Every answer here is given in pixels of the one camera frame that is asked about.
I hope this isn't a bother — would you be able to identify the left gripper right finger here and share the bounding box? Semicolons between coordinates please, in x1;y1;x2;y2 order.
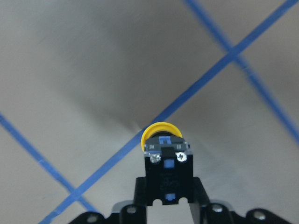
192;177;230;224

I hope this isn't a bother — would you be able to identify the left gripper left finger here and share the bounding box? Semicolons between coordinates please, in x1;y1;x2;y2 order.
120;177;147;224

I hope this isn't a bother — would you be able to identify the yellow push button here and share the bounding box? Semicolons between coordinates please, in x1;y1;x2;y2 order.
141;122;194;206

